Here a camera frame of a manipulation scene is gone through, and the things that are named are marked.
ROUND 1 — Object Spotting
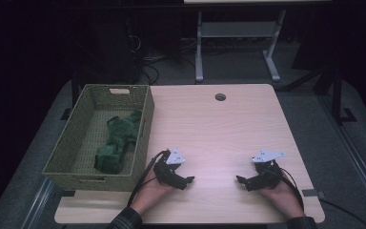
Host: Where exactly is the right hand-held gripper cable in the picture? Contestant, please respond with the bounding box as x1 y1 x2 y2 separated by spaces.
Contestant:
278 167 305 212

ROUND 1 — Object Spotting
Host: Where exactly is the green woven basket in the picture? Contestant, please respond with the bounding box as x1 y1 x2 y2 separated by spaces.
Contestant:
42 83 155 193

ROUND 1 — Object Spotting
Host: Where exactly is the person's right hand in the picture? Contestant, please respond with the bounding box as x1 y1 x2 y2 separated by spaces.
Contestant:
260 180 305 219

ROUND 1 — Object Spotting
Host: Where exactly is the person's left hand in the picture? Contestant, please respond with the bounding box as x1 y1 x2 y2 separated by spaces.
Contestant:
130 169 176 216

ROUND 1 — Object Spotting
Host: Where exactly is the hand-held gripper cable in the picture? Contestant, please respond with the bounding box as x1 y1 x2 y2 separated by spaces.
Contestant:
127 150 170 207
278 167 305 212

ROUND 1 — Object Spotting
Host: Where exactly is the black metal stand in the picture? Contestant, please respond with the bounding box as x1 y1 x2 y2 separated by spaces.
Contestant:
313 61 358 126

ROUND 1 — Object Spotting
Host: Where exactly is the left hand-held gripper cable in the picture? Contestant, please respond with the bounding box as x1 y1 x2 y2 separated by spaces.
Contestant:
127 150 170 207

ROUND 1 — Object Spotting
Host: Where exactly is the thin black cable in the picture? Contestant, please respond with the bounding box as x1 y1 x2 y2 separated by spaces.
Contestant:
317 197 366 229

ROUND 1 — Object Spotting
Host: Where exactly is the green fleece cloth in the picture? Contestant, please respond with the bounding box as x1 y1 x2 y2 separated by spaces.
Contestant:
93 109 143 176

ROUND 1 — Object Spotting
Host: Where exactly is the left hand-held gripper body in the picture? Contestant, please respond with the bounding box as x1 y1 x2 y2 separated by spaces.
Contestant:
153 147 189 188

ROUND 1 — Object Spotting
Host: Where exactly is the tangle of black cables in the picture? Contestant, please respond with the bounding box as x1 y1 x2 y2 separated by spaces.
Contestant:
137 34 199 86

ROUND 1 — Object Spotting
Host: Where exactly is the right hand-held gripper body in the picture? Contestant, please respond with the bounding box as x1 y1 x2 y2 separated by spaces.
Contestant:
251 150 286 191

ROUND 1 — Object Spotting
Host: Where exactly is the grey tape strip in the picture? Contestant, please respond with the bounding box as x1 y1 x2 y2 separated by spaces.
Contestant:
301 188 326 198

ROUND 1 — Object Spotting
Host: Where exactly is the dark computer tower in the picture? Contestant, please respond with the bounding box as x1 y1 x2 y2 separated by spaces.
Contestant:
103 12 141 84

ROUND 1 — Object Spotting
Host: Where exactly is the metal floor rail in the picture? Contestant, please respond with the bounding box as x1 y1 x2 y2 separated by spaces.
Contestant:
21 177 57 229
317 94 366 221

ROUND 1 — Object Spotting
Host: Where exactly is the white metal stand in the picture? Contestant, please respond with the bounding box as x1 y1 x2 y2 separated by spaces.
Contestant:
183 0 332 84

